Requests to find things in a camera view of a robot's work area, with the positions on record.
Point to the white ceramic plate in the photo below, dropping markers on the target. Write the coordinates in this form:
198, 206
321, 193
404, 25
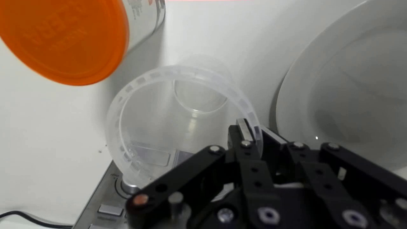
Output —
347, 84

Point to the silver microwave oven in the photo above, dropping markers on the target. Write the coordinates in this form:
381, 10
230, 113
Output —
103, 207

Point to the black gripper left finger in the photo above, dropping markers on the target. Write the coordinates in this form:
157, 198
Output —
249, 169

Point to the glass jar orange lid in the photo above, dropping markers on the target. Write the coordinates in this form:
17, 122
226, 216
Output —
63, 38

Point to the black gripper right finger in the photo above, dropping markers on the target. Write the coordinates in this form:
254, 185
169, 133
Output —
338, 185

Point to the colourless plastic cup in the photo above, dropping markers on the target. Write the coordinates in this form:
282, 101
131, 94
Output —
139, 127

